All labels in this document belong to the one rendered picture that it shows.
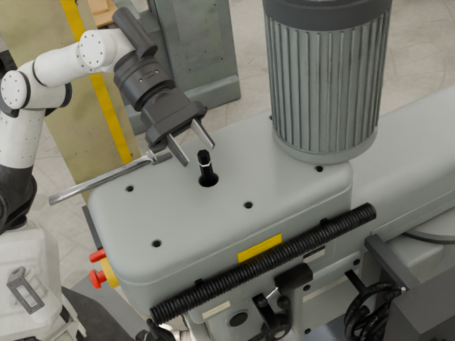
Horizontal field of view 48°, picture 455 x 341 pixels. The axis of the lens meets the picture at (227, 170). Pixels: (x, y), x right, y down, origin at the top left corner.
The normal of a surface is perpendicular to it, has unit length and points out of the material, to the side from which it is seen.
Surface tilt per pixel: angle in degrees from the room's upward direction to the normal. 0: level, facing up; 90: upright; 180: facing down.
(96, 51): 63
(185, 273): 90
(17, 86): 55
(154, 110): 30
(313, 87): 90
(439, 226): 0
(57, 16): 90
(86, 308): 0
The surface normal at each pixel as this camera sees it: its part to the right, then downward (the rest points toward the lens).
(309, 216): 0.43, 0.61
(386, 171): -0.12, -0.69
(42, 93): 0.80, 0.33
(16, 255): 0.52, 0.03
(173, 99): 0.21, -0.34
